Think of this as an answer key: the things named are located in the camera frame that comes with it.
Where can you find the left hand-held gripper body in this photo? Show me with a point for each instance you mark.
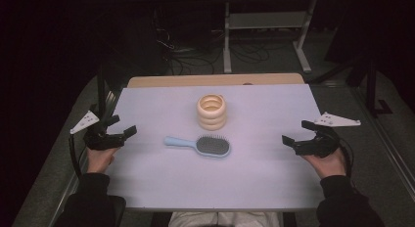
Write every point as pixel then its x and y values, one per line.
pixel 104 140

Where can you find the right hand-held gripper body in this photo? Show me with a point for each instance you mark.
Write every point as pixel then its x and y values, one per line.
pixel 321 145

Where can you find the light blue hairbrush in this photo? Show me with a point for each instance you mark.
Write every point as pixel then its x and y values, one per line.
pixel 208 146

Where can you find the cream ringed holder cup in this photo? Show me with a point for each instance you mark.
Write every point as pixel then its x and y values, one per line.
pixel 211 117

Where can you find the person's left hand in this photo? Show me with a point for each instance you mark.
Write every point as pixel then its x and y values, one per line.
pixel 99 160

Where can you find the person's right hand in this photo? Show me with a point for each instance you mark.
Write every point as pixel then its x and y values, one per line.
pixel 329 166

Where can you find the black metal stand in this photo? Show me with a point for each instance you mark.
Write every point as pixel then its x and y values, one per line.
pixel 371 90
pixel 101 90

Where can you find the pale lilac table cover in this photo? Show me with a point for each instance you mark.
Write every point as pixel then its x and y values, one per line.
pixel 212 181

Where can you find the person's legs light trousers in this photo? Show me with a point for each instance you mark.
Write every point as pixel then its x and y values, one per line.
pixel 225 219

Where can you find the metal floor rail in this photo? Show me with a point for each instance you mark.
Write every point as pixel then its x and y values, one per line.
pixel 67 194
pixel 391 155

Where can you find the grey metal stand frame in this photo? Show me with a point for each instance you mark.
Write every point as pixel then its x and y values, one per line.
pixel 266 20

